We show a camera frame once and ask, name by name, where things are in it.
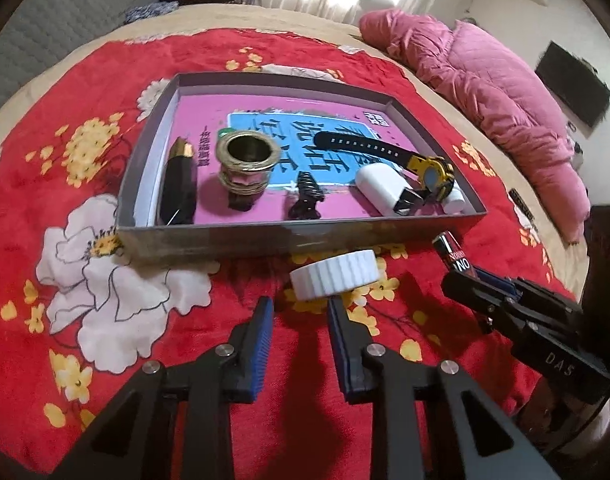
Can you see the black and red tube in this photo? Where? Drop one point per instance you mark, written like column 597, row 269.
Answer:
column 452, row 255

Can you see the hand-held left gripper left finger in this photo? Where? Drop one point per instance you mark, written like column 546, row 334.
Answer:
column 262, row 345

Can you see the pink and blue book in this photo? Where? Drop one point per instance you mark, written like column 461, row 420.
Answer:
column 205, row 115

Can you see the grey cardboard box tray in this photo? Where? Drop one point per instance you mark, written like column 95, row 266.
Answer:
column 285, row 242

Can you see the pink quilted duvet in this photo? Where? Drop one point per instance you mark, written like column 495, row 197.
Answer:
column 485, row 85

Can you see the red floral blanket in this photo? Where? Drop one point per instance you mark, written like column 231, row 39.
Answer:
column 185, row 335

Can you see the black case with gold band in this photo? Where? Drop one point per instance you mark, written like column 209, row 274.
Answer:
column 177, row 190

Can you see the black wall television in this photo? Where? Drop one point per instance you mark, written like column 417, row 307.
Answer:
column 575, row 82

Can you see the black blanket label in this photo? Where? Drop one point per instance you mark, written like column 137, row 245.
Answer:
column 522, row 205

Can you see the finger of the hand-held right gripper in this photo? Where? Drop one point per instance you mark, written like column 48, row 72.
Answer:
column 480, row 300
column 500, row 284

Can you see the white earbuds case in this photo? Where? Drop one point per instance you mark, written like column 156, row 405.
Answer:
column 380, row 185

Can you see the grey quilted headboard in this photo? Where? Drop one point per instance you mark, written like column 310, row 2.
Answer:
column 50, row 25

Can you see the blue patterned cloth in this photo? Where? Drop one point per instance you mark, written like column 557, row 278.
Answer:
column 150, row 12

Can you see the white ribbed plastic lid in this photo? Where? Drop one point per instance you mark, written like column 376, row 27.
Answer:
column 335, row 272

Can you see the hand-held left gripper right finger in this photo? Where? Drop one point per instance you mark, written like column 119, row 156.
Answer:
column 337, row 345

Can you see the beige bed sheet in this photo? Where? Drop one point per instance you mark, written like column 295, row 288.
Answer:
column 285, row 17

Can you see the brass spring fitting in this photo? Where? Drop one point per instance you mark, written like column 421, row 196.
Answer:
column 247, row 170

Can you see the black hair claw clip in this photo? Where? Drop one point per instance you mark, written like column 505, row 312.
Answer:
column 305, row 195

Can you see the small white bottle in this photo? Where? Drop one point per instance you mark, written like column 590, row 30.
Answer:
column 455, row 202

